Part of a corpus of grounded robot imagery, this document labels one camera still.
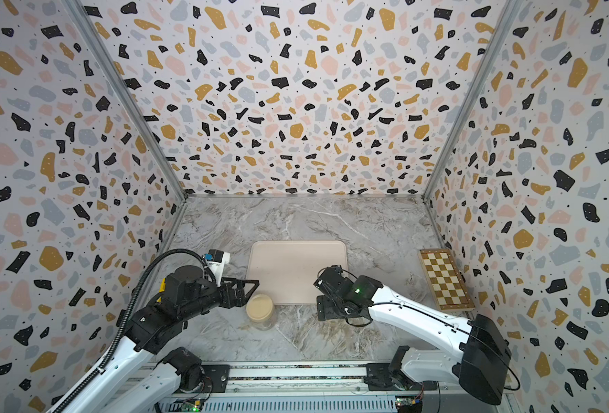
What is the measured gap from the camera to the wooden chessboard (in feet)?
2.93

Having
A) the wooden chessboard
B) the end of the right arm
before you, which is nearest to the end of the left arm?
the end of the right arm

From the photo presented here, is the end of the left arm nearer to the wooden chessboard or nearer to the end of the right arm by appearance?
the end of the right arm
